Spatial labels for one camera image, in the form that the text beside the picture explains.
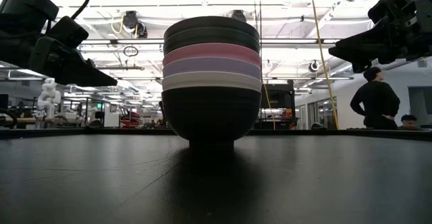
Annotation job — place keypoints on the red rack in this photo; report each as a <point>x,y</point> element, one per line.
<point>131,118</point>

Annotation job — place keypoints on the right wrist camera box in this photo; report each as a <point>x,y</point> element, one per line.
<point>388,9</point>

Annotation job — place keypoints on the long ceiling light bar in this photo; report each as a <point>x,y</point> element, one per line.
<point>101,41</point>

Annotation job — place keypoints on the white humanoid robot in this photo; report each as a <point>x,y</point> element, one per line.
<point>49,97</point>

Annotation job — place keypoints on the purple bowl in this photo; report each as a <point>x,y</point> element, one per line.
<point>211,64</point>

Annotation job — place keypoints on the person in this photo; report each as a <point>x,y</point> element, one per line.
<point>409,121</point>
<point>376,99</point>

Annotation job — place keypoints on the pink bowl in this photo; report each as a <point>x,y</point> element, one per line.
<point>211,50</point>

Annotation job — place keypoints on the black equipment cabinet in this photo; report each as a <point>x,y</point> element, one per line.
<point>278,99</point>

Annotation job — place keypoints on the black monitor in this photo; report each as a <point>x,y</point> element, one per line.
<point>3,102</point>

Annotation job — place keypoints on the white bowl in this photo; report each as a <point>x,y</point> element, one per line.
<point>211,79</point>

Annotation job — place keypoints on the white cabinet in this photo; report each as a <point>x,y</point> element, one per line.
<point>111,116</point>

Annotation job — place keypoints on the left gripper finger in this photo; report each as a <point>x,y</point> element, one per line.
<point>98,82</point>
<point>81,67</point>

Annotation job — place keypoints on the black bowl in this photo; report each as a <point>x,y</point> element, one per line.
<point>211,116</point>
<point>211,21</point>

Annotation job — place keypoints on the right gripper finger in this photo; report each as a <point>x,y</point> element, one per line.
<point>364,47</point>
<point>361,66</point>

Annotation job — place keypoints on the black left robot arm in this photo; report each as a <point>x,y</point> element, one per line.
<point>23,8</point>

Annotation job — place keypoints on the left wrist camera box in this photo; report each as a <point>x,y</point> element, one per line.
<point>67,31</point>

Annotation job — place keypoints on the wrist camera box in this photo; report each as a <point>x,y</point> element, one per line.
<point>67,31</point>
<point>388,9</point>

